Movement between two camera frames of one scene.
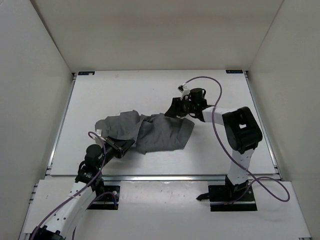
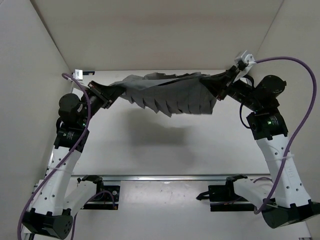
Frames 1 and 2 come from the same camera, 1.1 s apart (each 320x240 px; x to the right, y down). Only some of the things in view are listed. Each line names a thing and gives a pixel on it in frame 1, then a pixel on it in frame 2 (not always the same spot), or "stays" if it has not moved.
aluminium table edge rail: (159, 178) stays
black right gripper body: (190, 107) → (223, 91)
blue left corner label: (86, 73) stays
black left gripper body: (112, 148) → (95, 98)
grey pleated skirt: (151, 132) → (169, 94)
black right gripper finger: (177, 107) → (218, 82)
